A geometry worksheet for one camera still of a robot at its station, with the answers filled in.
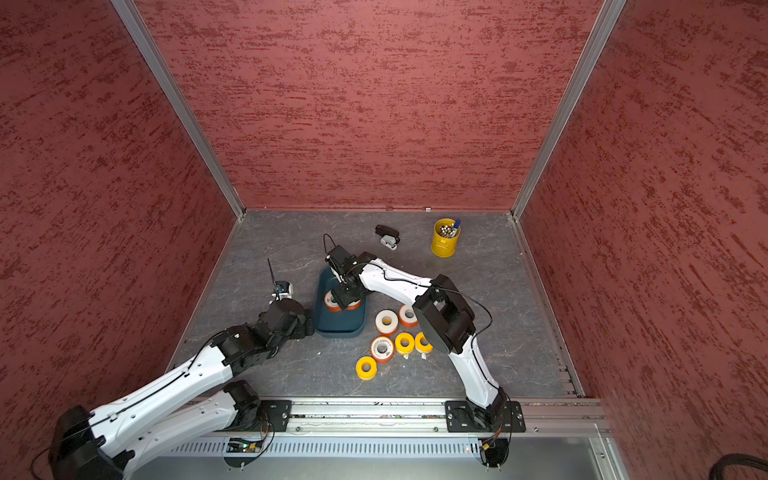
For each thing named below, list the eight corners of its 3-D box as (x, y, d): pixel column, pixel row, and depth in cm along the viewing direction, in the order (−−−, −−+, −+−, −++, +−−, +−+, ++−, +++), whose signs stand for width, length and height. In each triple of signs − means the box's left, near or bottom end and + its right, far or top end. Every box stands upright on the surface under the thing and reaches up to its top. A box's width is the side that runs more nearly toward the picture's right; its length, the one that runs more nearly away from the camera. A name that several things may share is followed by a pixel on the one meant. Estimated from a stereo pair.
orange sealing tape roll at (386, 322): (375, 335, 89) (374, 330, 86) (376, 314, 94) (375, 309, 91) (398, 335, 89) (398, 330, 86) (398, 315, 94) (398, 309, 91)
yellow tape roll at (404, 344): (390, 347, 87) (390, 345, 86) (401, 332, 90) (401, 329, 89) (406, 359, 85) (407, 357, 83) (417, 343, 88) (418, 340, 87)
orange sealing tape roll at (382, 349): (370, 363, 84) (369, 361, 83) (371, 339, 89) (371, 336, 87) (393, 363, 84) (393, 361, 83) (393, 339, 89) (393, 336, 87)
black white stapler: (371, 236, 116) (370, 229, 113) (382, 227, 119) (382, 221, 116) (392, 252, 111) (392, 245, 108) (403, 243, 114) (403, 236, 111)
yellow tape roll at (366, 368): (355, 380, 82) (354, 378, 80) (357, 359, 86) (356, 356, 84) (376, 380, 82) (375, 378, 80) (376, 359, 86) (376, 356, 84)
